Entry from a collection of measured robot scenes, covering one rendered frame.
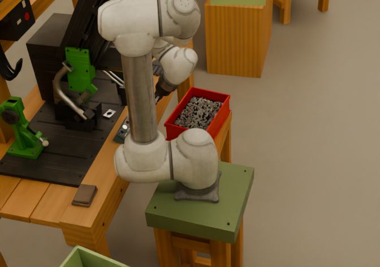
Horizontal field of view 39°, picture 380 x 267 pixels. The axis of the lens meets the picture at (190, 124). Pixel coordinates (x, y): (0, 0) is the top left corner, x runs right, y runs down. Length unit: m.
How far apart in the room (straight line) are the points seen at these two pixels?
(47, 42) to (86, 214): 0.87
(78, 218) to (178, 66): 0.73
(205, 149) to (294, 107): 2.15
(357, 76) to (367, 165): 1.00
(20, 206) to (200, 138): 0.82
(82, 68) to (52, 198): 0.60
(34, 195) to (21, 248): 1.04
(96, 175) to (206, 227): 0.57
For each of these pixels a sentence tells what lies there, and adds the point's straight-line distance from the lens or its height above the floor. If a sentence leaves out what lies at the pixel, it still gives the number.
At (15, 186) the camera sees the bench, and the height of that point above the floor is 0.88.
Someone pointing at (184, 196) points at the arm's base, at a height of 0.95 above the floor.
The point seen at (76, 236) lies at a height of 0.82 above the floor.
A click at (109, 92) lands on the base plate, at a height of 0.90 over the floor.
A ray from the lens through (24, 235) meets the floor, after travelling 3.46.
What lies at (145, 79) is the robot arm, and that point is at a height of 1.50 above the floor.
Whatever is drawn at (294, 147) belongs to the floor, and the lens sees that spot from 3.76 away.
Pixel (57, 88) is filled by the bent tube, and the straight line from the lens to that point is 2.57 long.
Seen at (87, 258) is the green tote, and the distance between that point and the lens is 2.07.
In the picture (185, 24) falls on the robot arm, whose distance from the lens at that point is 1.69.
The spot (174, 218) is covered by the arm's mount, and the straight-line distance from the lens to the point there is 2.10.
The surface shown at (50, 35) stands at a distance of 2.70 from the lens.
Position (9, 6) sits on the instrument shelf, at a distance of 2.39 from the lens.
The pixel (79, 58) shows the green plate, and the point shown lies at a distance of 2.50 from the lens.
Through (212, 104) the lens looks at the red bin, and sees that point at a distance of 2.69.
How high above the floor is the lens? 2.54
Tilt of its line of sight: 40 degrees down
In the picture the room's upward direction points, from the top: 4 degrees counter-clockwise
